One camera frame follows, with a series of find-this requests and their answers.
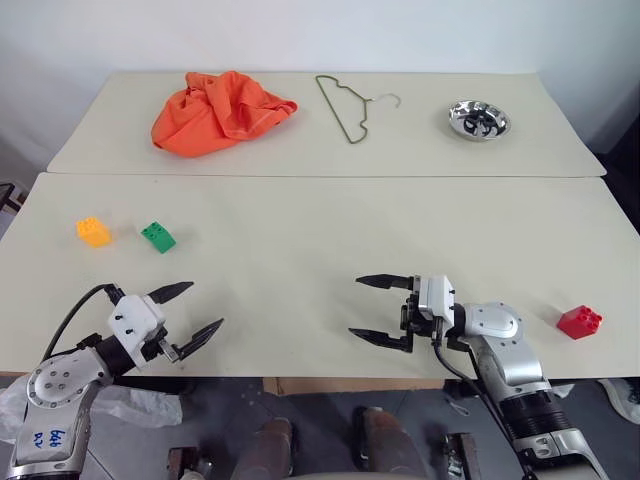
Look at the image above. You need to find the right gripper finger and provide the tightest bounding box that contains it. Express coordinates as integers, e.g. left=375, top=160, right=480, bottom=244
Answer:
left=347, top=327, right=414, bottom=354
left=354, top=273, right=416, bottom=293

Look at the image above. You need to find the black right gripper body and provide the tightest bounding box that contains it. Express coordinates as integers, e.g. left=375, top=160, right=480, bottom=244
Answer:
left=399, top=275, right=441, bottom=352

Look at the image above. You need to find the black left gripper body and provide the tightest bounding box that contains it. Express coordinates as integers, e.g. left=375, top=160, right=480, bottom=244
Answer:
left=139, top=326, right=180, bottom=363

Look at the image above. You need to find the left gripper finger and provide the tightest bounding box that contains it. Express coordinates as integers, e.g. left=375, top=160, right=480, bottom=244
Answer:
left=171, top=317, right=226, bottom=362
left=149, top=281, right=196, bottom=307

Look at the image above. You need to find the green toy brick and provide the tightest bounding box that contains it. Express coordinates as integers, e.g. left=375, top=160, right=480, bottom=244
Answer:
left=140, top=220, right=178, bottom=256

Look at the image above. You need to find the brown cardboard strip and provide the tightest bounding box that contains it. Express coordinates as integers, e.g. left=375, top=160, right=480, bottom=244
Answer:
left=262, top=376, right=447, bottom=397

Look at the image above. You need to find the white plastic bag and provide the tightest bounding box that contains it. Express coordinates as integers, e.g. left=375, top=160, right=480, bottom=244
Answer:
left=0, top=373, right=184, bottom=443

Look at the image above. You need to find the orange toy brick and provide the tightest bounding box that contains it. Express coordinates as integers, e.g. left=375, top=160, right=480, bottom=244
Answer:
left=75, top=215, right=114, bottom=249

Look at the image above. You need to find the dark rounded brown shape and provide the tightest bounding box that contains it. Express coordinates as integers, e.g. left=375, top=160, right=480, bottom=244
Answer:
left=233, top=416, right=295, bottom=480
left=353, top=406, right=432, bottom=480

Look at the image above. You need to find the red toy brick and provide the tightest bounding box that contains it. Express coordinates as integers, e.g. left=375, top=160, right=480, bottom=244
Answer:
left=557, top=304, right=604, bottom=342

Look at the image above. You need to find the shiny metal bowl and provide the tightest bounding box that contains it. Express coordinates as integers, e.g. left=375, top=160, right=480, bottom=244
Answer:
left=446, top=98, right=514, bottom=143

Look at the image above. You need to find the crumpled orange cloth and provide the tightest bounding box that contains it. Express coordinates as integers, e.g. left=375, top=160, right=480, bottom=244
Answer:
left=150, top=70, right=300, bottom=161

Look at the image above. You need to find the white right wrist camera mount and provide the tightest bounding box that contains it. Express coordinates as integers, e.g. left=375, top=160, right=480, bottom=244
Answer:
left=417, top=274, right=457, bottom=327

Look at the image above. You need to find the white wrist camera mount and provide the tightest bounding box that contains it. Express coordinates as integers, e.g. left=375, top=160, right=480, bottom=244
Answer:
left=417, top=274, right=457, bottom=327
left=107, top=294, right=168, bottom=369

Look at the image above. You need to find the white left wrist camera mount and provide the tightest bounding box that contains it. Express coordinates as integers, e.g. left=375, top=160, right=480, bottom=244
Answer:
left=107, top=294, right=168, bottom=369

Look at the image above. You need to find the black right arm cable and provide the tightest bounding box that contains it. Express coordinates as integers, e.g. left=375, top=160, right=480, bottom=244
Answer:
left=430, top=319, right=534, bottom=480

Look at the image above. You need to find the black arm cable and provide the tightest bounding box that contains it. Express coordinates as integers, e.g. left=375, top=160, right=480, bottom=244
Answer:
left=41, top=283, right=126, bottom=362
left=430, top=319, right=534, bottom=480

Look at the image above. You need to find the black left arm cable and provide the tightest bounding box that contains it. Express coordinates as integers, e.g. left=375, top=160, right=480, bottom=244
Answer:
left=41, top=283, right=126, bottom=362

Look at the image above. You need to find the dark chair frame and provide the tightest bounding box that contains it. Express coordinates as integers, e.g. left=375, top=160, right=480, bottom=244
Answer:
left=0, top=181, right=29, bottom=217

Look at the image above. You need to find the green wire clothes hanger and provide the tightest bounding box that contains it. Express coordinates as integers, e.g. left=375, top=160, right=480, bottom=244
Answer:
left=314, top=74, right=404, bottom=147

